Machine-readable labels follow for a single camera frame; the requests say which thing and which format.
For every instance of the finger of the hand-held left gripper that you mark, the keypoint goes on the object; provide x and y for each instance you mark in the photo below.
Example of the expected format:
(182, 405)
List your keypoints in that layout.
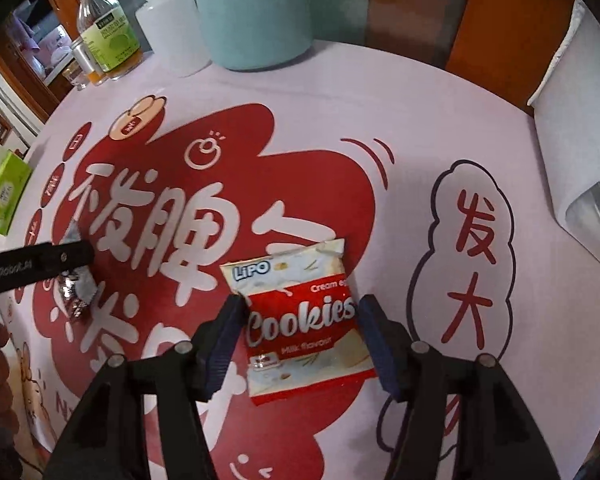
(65, 259)

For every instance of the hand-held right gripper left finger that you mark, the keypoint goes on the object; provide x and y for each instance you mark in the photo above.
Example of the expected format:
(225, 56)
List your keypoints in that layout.
(225, 342)

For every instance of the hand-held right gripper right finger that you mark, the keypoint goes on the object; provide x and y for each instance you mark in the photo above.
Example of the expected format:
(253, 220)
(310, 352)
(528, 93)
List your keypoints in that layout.
(376, 342)

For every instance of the silver candy packet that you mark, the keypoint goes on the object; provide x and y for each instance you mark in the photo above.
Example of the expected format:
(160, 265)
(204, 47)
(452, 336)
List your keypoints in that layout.
(78, 292)

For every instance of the red white cookie packet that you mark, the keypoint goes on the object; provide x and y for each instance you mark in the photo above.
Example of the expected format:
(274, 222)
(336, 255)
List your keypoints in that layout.
(300, 310)

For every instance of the person's left forearm knit sleeve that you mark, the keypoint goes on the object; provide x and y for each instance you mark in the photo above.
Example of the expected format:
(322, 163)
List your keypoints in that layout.
(0, 410)

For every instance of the green tissue box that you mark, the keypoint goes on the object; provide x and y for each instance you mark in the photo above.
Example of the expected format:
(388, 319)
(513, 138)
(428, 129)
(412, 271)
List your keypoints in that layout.
(5, 190)

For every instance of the small glass jar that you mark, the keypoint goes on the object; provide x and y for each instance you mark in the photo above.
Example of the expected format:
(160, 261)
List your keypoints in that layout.
(72, 80)

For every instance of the brown kitchen cabinet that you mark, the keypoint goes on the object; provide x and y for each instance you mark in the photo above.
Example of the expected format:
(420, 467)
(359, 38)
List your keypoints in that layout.
(25, 75)

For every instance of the small bottle silver cap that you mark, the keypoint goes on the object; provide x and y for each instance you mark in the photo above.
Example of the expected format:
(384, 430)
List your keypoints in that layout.
(83, 57)

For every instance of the pink red printed tablecloth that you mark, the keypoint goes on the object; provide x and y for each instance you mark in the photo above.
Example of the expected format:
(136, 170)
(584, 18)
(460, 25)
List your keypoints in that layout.
(405, 125)

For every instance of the glass bottle green label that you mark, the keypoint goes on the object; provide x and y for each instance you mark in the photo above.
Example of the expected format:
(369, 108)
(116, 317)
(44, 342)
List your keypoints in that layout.
(115, 45)

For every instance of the white squeeze bottle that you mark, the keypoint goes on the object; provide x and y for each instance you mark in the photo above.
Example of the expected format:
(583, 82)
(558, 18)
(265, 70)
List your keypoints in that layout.
(172, 30)

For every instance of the white covered appliance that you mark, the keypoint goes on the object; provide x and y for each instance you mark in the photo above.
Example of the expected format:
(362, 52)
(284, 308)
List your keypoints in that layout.
(580, 135)

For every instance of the teal canister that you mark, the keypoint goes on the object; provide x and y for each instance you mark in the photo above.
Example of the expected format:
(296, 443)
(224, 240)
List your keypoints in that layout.
(255, 20)

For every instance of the orange wooden partition panel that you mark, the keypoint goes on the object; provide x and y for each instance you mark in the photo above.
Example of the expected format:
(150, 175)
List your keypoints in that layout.
(480, 25)

